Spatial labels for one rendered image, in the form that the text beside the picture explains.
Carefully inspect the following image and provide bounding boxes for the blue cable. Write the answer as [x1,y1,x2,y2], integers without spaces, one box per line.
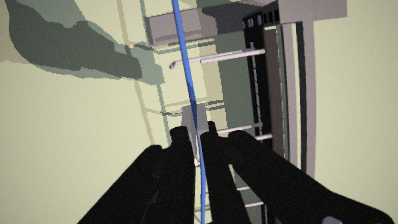
[171,0,206,224]

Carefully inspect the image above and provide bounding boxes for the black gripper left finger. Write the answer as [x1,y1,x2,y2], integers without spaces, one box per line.
[77,105,198,224]

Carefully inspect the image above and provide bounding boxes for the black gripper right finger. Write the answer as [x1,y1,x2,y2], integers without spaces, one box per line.
[197,103,395,224]

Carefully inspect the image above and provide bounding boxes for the grey rack with patch panel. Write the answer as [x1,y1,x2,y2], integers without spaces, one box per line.
[148,0,347,179]

